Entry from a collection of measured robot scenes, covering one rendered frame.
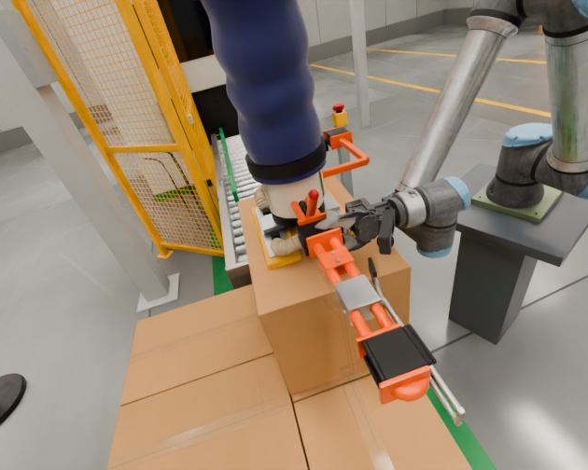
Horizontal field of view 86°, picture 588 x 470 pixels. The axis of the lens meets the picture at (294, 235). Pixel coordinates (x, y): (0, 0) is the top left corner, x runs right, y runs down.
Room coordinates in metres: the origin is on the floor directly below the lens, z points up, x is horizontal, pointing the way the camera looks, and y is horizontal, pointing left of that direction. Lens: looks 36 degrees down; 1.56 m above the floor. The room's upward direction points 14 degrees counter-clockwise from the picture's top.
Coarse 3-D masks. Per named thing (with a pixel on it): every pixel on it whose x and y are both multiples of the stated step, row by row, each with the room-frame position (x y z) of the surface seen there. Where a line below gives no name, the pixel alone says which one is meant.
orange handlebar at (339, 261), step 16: (352, 144) 1.06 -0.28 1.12; (368, 160) 0.92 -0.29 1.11; (336, 240) 0.55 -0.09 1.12; (320, 256) 0.50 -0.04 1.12; (336, 256) 0.49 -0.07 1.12; (352, 256) 0.48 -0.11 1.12; (336, 272) 0.45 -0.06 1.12; (352, 272) 0.44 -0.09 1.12; (352, 320) 0.33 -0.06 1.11; (384, 320) 0.32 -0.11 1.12; (416, 384) 0.20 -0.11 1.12
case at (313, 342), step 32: (256, 256) 0.74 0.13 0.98; (384, 256) 0.60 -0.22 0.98; (256, 288) 0.60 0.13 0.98; (288, 288) 0.58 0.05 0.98; (320, 288) 0.55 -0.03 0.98; (384, 288) 0.54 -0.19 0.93; (288, 320) 0.52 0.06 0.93; (320, 320) 0.53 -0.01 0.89; (288, 352) 0.52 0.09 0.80; (320, 352) 0.52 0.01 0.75; (352, 352) 0.53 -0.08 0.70; (288, 384) 0.51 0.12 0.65; (320, 384) 0.52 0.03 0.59
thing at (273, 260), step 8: (256, 208) 0.98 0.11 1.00; (256, 216) 0.93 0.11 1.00; (256, 224) 0.88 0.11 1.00; (272, 232) 0.77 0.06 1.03; (280, 232) 0.79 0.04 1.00; (288, 232) 0.79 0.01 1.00; (264, 240) 0.78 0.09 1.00; (272, 240) 0.76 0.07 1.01; (264, 248) 0.74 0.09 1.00; (264, 256) 0.71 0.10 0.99; (272, 256) 0.69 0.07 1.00; (280, 256) 0.69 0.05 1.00; (288, 256) 0.68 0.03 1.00; (296, 256) 0.67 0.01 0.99; (272, 264) 0.66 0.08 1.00; (280, 264) 0.67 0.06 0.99
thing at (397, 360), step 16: (368, 336) 0.28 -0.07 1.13; (384, 336) 0.28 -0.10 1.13; (400, 336) 0.27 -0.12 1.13; (368, 352) 0.26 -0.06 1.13; (384, 352) 0.25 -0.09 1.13; (400, 352) 0.25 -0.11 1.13; (416, 352) 0.24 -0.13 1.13; (384, 368) 0.23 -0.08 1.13; (400, 368) 0.22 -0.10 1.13; (416, 368) 0.22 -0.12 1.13; (384, 384) 0.21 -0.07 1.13; (400, 384) 0.21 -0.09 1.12; (384, 400) 0.20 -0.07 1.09
